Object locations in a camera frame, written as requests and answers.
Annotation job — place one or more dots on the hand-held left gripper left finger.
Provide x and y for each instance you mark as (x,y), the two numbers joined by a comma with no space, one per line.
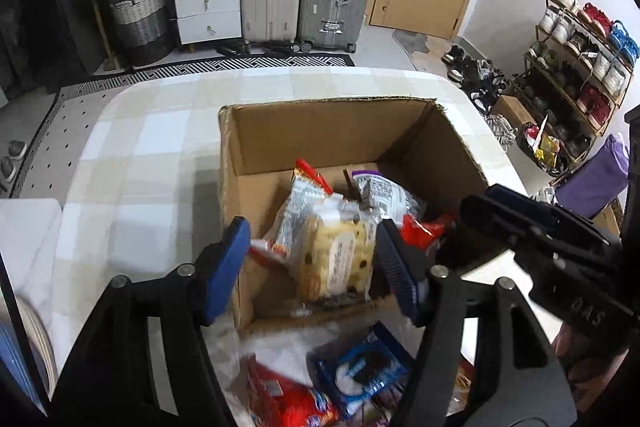
(227,272)

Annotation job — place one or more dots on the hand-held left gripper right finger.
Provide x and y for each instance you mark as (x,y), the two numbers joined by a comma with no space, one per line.
(397,272)

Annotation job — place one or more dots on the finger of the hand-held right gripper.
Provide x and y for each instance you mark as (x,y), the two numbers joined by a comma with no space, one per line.
(485,219)
(517,198)

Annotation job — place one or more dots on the red foil snack packet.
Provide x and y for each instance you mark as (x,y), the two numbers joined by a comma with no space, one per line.
(425,228)

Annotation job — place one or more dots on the clear chocolate chip cake packet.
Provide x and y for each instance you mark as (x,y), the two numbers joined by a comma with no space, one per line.
(335,257)

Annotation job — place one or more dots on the purple snack packet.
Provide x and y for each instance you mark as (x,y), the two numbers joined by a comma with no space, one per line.
(387,194)

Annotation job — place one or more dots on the white red snack packet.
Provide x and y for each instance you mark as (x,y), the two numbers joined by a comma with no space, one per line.
(302,207)

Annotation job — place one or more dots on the blue cookie packet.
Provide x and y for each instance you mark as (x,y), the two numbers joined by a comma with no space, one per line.
(365,367)

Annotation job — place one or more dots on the brown cardboard box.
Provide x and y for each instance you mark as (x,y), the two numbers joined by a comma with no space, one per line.
(280,142)

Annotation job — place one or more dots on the red chip packet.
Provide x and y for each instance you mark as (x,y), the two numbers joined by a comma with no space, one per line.
(285,402)

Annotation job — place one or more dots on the person's right hand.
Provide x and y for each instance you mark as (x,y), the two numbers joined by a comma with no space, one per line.
(570,347)

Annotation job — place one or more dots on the white trash bin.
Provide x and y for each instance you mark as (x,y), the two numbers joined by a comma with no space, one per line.
(545,149)

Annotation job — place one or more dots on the brown cardboard carton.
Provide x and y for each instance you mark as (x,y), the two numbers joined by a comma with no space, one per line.
(607,218)

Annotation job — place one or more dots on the purple rolled mat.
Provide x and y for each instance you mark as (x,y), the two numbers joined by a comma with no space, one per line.
(595,179)

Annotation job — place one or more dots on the small cardboard carton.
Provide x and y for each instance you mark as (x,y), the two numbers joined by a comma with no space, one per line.
(515,109)

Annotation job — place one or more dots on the wooden shoe rack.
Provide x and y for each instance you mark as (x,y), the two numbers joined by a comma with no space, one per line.
(561,93)

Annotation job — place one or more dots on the shoe rack with shoes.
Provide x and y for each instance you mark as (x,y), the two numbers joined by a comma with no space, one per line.
(597,107)

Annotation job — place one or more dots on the pile of black white shoes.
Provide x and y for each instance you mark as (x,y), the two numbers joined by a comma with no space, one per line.
(475,74)

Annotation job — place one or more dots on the grey door mat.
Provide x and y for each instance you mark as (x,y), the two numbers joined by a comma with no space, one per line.
(412,49)

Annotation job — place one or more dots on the stack of beige plates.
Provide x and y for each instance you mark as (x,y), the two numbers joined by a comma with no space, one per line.
(37,342)

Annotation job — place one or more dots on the white side table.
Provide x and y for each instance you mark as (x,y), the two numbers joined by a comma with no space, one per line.
(25,232)

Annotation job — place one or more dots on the black white patterned rug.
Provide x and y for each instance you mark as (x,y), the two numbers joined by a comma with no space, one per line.
(45,142)

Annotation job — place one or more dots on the grey slipper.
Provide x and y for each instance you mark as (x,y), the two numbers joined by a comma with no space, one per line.
(7,171)
(17,148)

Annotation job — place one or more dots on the woven laundry basket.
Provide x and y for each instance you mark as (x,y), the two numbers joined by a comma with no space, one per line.
(140,27)

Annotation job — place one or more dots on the dark grey refrigerator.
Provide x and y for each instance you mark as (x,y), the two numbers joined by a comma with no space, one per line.
(45,22)

